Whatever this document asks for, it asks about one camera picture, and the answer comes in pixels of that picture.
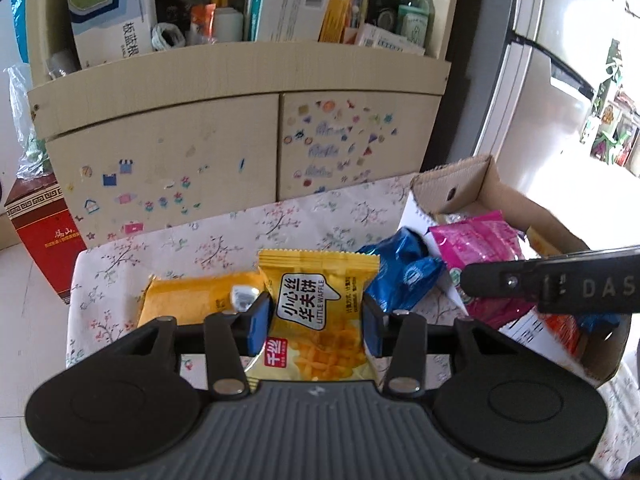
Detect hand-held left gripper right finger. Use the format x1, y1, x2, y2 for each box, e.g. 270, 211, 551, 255
361, 292, 531, 398

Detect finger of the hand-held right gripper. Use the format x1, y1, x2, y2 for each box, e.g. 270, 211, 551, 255
459, 258, 547, 307

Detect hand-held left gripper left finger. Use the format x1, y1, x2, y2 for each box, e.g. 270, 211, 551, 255
107, 291, 273, 399

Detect pink snack packet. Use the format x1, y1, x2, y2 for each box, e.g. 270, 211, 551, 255
427, 210, 543, 333

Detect yellow waffle snack packet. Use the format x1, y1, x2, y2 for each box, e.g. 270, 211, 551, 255
257, 249, 381, 382

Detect brown cardboard box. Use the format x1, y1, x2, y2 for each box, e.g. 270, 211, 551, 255
410, 155, 633, 388

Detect light blue snack packet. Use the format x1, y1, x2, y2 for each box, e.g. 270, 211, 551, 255
577, 312, 622, 336

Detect orange snack packet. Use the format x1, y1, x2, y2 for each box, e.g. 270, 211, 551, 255
542, 312, 593, 361

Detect floral tablecloth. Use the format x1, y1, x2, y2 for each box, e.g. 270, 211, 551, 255
65, 172, 640, 480

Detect silver refrigerator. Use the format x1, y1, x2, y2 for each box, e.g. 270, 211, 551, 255
480, 0, 640, 256

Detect cluster of colourful fridge magnets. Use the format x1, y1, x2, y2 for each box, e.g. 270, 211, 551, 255
580, 40, 640, 176

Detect beige wooden cabinet with stickers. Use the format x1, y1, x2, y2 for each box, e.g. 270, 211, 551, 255
25, 0, 463, 251

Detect red patterned box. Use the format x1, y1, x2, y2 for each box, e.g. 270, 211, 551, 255
2, 172, 88, 306

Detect small white boxes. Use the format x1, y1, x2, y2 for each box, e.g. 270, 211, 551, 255
355, 22, 426, 56

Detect green glass bottle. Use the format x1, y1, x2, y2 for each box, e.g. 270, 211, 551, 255
395, 0, 433, 51

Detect white plastic bottle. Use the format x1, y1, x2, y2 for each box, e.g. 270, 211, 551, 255
215, 7, 244, 43

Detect clear plastic bag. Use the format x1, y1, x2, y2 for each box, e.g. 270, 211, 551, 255
2, 65, 53, 181

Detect yellow flat box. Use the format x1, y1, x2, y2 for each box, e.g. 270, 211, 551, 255
318, 0, 356, 43

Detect orange small packet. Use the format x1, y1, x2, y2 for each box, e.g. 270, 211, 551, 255
190, 2, 217, 41

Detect large white box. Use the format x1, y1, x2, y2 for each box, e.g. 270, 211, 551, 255
245, 0, 336, 43

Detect grey roll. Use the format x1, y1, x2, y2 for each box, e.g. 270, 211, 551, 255
47, 50, 76, 78

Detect blue and white carton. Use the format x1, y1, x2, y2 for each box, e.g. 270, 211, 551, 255
65, 0, 158, 68

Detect blue printed bag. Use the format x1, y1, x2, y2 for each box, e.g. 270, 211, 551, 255
0, 0, 31, 61

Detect black fridge handle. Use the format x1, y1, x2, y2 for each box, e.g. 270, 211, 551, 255
507, 30, 596, 103

